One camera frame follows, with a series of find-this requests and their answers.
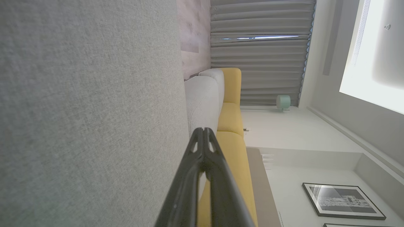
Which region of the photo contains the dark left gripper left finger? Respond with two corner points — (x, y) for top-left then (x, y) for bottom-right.
(154, 127), (206, 227)

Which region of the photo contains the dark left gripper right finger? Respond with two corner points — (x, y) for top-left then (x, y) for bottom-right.
(204, 127), (256, 227)

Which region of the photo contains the small grey sofa cushion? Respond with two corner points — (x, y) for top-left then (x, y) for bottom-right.
(184, 75), (220, 138)
(199, 68), (225, 111)

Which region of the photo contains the mint green lamp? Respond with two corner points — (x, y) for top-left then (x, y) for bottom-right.
(276, 95), (291, 112)

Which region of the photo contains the black framed grey picture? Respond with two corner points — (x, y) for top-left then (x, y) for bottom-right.
(302, 182), (387, 221)

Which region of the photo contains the large grey sofa seat cushion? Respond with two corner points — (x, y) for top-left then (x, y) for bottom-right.
(0, 0), (190, 227)

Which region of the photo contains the grey pleated curtain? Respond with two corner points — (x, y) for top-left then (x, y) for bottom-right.
(210, 0), (317, 107)

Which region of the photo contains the white wall vent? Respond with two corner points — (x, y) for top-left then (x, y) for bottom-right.
(261, 154), (275, 171)

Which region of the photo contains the black picture frame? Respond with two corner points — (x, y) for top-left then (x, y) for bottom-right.
(323, 223), (404, 227)

